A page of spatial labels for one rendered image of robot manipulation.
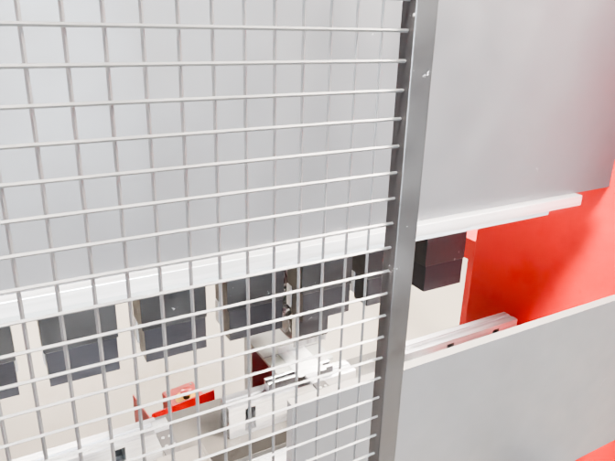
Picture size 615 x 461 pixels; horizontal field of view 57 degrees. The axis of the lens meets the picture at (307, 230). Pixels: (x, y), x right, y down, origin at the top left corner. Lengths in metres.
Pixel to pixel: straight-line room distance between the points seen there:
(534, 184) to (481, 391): 0.61
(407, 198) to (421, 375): 0.57
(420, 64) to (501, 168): 0.97
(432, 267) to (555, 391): 0.49
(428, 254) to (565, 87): 0.56
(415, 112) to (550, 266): 1.53
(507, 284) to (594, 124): 0.70
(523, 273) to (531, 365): 0.83
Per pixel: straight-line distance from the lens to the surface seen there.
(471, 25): 1.33
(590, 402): 1.57
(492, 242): 2.16
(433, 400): 1.13
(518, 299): 2.14
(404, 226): 0.55
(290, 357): 1.67
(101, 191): 1.00
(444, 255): 1.70
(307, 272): 1.43
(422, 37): 0.52
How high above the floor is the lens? 1.91
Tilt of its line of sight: 20 degrees down
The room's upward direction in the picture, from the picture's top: 1 degrees clockwise
